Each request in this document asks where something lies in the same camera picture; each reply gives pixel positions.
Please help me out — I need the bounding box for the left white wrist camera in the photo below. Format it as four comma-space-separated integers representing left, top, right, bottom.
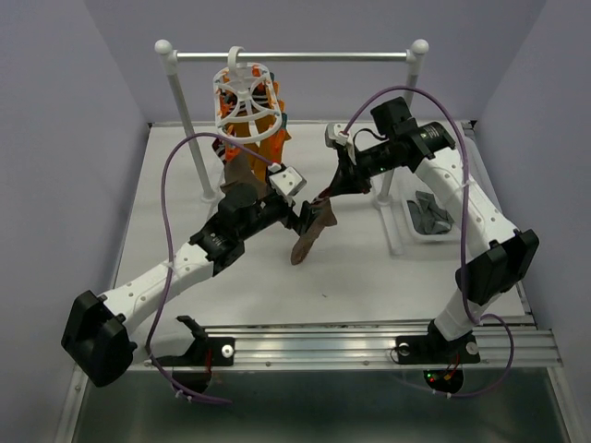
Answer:
267, 162, 307, 205

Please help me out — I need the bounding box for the mustard brown striped sock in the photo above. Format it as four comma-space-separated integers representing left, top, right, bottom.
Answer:
248, 82, 293, 186

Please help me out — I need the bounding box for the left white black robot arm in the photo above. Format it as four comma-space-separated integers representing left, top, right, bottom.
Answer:
61, 184, 321, 388

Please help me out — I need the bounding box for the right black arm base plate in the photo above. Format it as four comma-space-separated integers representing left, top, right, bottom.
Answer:
395, 333, 481, 366

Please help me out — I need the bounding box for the white clothes drying rack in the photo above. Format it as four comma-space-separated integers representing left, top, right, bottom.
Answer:
154, 39, 429, 256

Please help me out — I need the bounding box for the yellow orange clothes peg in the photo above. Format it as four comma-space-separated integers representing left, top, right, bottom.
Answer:
270, 128, 291, 156

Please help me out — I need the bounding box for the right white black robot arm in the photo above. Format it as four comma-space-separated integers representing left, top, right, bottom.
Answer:
322, 98, 539, 365

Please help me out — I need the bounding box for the maroon white striped sock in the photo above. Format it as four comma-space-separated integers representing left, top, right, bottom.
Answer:
211, 138, 267, 198

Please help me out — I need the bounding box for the white round clip hanger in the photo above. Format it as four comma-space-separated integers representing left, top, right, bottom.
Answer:
212, 62, 285, 159

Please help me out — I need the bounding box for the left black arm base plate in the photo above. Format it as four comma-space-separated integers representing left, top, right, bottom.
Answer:
157, 336, 235, 367

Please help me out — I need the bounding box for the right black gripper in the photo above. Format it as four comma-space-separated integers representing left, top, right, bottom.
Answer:
326, 138, 400, 197

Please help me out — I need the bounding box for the white plastic laundry basket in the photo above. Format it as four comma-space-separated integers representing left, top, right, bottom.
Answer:
394, 167, 461, 244

